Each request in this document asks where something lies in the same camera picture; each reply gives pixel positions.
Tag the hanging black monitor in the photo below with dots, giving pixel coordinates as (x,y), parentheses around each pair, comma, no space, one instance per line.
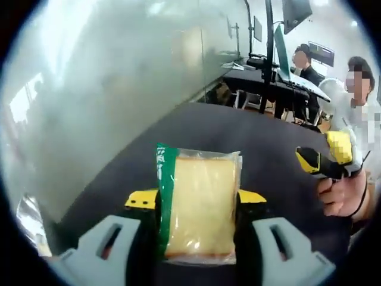
(296,15)

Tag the slim black monitor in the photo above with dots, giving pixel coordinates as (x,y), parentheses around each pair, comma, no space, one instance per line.
(257,29)
(232,28)

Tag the black table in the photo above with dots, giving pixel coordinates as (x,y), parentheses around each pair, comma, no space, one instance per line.
(208,128)

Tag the steel bowl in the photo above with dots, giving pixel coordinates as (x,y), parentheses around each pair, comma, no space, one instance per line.
(29,220)

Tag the person's upper body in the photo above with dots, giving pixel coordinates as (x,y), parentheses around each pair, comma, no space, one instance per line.
(372,105)

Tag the black office desk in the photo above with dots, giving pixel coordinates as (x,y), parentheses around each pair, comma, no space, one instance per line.
(256,79)

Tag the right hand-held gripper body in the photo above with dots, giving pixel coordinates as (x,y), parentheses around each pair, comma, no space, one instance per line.
(355,169)

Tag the white chair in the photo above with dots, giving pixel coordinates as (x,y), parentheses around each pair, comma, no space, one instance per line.
(247,99)

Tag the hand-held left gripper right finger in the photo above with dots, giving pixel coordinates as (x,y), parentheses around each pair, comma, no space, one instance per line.
(288,250)

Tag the person's right hand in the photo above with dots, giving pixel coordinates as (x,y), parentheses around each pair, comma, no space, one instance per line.
(336,196)

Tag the black monitor stand pole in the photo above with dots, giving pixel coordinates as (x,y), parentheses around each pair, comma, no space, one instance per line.
(269,44)

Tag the packaged bread slice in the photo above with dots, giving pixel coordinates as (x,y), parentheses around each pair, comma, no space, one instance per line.
(202,205)

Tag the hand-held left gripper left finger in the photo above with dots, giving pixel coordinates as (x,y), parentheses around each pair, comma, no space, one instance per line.
(98,247)

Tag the open grey laptop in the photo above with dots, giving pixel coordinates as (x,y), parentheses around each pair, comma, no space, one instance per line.
(282,56)

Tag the wide dark desk monitor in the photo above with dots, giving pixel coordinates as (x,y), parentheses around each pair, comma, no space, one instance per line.
(323,53)

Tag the white papers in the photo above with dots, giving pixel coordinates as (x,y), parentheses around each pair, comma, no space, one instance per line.
(233,65)

